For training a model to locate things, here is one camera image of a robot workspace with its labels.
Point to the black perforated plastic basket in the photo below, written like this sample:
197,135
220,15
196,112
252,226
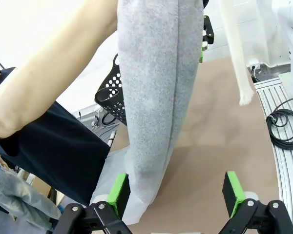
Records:
112,97

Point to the person in black T-shirt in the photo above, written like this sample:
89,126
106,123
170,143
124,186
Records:
51,151

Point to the grey training pants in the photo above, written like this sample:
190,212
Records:
156,73

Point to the person's right forearm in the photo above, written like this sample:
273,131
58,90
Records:
51,68

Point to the light blue denim jeans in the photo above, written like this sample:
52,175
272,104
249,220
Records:
19,195

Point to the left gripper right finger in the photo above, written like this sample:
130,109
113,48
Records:
234,195

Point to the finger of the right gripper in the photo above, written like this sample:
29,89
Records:
208,29

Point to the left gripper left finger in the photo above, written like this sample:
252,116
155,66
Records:
117,195

